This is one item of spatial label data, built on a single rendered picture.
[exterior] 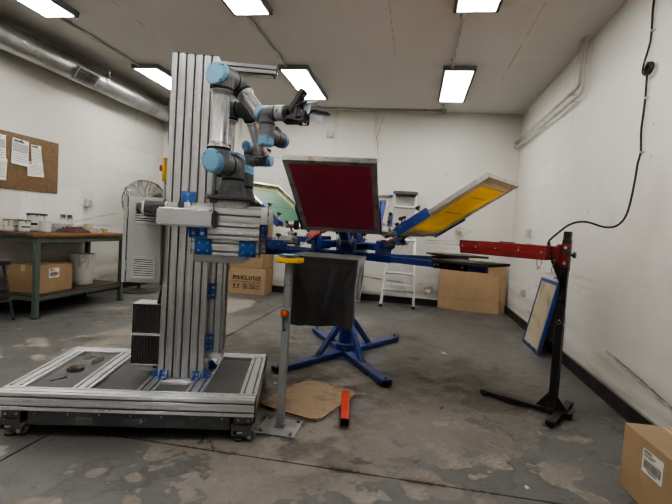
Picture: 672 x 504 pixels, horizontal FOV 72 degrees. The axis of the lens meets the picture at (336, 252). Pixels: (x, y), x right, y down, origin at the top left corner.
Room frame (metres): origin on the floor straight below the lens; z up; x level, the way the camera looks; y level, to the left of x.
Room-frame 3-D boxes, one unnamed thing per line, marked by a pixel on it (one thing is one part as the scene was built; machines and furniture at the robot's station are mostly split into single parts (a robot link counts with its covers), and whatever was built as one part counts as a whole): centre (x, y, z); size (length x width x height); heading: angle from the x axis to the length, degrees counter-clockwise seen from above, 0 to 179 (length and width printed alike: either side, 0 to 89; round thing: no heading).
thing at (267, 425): (2.52, 0.25, 0.48); 0.22 x 0.22 x 0.96; 80
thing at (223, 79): (2.34, 0.62, 1.63); 0.15 x 0.12 x 0.55; 159
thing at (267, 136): (2.26, 0.37, 1.56); 0.11 x 0.08 x 0.11; 159
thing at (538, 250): (3.19, -1.23, 1.06); 0.61 x 0.46 x 0.12; 50
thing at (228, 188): (2.46, 0.57, 1.31); 0.15 x 0.15 x 0.10
